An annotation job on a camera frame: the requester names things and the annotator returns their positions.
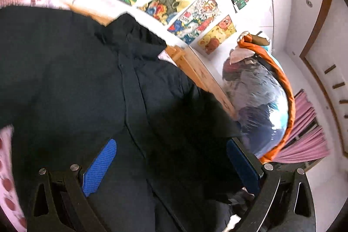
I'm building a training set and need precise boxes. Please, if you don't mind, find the black coat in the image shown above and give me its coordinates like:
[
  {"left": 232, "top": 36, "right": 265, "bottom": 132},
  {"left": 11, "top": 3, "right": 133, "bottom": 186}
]
[{"left": 1, "top": 7, "right": 254, "bottom": 231}]

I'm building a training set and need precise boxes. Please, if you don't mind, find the pink apple print quilt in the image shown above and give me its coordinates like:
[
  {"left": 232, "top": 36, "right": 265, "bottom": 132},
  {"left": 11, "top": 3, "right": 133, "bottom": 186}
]
[{"left": 1, "top": 0, "right": 69, "bottom": 231}]

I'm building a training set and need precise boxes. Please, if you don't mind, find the pink curtain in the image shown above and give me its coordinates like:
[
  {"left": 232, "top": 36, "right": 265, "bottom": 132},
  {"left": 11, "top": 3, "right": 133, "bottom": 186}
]
[{"left": 274, "top": 90, "right": 330, "bottom": 164}]

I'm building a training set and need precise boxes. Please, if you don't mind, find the orange clear storage bag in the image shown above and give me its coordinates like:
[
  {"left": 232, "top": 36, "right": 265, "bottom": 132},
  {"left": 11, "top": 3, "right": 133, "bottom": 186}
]
[{"left": 222, "top": 31, "right": 296, "bottom": 163}]

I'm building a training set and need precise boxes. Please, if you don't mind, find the yellow bear drawing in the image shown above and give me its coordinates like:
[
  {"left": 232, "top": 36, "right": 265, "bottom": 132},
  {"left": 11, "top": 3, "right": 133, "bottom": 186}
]
[{"left": 198, "top": 15, "right": 236, "bottom": 55}]

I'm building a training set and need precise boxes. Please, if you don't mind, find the red 2024 festival drawing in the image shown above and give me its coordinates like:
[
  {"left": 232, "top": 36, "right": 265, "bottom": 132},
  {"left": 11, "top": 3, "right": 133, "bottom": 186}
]
[{"left": 167, "top": 0, "right": 221, "bottom": 45}]

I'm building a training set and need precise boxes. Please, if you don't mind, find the wooden bed frame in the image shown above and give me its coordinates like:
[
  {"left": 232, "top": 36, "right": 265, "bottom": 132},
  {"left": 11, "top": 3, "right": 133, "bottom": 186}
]
[{"left": 69, "top": 5, "right": 236, "bottom": 120}]

